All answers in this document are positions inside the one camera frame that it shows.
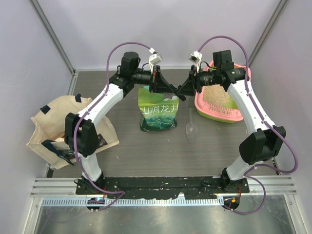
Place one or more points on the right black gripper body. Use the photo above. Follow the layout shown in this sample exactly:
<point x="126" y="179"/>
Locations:
<point x="194" y="69"/>

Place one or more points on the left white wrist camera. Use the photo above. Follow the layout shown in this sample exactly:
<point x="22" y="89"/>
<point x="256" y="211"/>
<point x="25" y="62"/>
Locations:
<point x="154" y="59"/>

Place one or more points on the cat litter granules pile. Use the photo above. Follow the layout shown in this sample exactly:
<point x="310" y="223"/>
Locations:
<point x="216" y="95"/>

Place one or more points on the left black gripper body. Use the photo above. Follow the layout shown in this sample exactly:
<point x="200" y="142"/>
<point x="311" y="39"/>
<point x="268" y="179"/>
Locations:
<point x="154" y="83"/>

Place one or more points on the black bag clip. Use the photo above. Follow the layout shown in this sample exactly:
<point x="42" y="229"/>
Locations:
<point x="177" y="93"/>

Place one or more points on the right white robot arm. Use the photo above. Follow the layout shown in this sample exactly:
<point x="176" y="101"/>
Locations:
<point x="262" y="142"/>

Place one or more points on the pink green litter box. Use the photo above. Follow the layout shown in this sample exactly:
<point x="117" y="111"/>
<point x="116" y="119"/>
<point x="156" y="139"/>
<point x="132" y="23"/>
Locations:
<point x="228" y="113"/>

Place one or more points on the beige canvas tote bag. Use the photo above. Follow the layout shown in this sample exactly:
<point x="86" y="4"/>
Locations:
<point x="50" y="125"/>

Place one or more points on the items inside tote bag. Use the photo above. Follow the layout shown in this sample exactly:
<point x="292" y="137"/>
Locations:
<point x="60" y="139"/>

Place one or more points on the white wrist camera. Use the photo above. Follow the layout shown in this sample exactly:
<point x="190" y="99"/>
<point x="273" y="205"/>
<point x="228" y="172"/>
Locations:
<point x="195" y="57"/>
<point x="154" y="59"/>

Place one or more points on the green cat litter bag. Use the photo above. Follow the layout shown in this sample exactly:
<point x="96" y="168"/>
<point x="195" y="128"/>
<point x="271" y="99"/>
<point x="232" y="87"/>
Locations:
<point x="158" y="113"/>

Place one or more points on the aluminium frame rail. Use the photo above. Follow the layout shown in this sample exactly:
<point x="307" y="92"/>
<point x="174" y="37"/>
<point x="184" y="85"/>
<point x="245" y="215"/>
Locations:
<point x="71" y="192"/>

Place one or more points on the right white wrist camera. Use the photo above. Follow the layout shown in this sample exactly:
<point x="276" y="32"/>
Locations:
<point x="195" y="57"/>

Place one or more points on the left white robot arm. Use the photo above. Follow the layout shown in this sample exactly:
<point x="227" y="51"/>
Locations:
<point x="118" y="86"/>

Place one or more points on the clear plastic scoop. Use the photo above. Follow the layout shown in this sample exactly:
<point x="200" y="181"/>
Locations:
<point x="191" y="128"/>

